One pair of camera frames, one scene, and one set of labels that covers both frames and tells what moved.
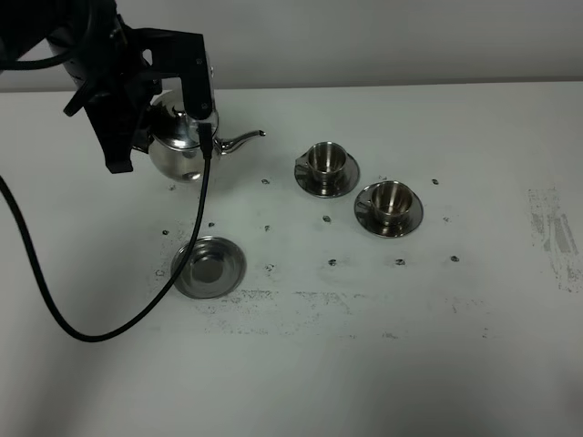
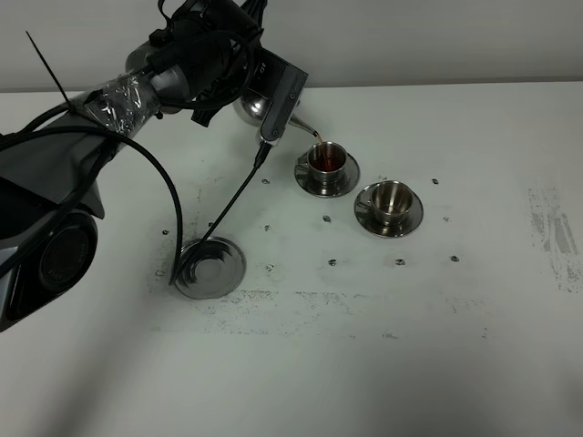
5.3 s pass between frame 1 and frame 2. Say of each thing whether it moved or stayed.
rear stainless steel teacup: stayed
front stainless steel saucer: stayed
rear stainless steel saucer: stayed
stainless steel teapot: moved
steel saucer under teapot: stayed
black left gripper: moved
